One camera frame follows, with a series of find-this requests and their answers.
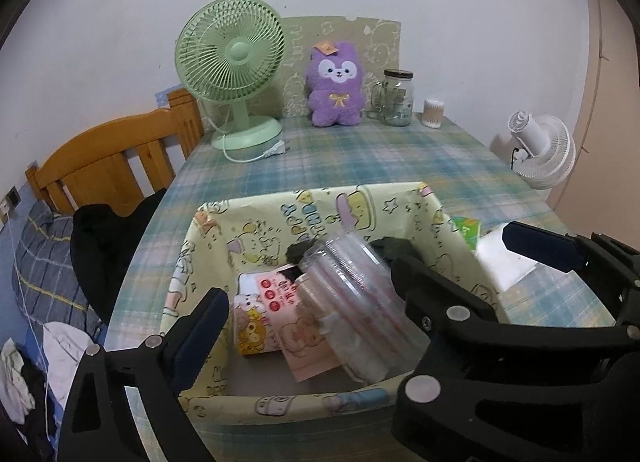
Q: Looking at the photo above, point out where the green white tissue pack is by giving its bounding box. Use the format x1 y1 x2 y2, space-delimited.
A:
449 216 537 293

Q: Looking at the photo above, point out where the clear plastic cup stack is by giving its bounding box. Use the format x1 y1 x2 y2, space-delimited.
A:
295 232 428 384

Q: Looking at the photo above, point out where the pink baby wipes pack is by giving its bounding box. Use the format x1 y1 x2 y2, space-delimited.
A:
256 270 341 382

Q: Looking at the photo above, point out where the yellow cartoon tissue pack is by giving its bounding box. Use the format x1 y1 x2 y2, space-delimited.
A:
232 274 281 357

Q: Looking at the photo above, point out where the black plastic bag roll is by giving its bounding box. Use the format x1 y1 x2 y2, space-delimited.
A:
285 237 423 265

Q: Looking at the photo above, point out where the white cloth on bed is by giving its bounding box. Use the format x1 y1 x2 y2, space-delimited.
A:
43 321 93 408

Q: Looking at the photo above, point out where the cartoon print fabric storage box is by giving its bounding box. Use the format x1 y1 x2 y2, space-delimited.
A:
160 182 498 461

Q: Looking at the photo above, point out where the blue plaid bedding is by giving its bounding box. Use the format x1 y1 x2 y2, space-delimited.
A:
1 201 106 461

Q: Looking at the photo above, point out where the black garment on bed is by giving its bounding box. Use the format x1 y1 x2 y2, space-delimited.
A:
70 188 166 324

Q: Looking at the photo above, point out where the plaid tablecloth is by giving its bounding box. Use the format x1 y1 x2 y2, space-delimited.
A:
104 111 616 462

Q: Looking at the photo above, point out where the beige door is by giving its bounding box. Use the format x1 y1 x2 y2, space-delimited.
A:
548 0 639 248

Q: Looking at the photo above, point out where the white clip fan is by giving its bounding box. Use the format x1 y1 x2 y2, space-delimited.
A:
508 111 576 191

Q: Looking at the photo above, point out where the cotton swab container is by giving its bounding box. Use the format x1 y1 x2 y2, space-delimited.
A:
421 99 445 130

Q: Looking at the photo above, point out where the glass mason jar mug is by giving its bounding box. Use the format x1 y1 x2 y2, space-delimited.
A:
368 69 414 127

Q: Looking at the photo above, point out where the purple plush toy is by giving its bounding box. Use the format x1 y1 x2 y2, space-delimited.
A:
306 42 367 127

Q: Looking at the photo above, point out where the green patterned backboard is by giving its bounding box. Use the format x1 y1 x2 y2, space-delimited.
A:
269 14 403 119

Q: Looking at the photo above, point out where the green desk fan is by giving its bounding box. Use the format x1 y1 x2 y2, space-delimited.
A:
175 0 285 152

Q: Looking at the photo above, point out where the white fan power cord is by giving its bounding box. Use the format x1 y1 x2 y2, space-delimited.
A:
219 101 291 163

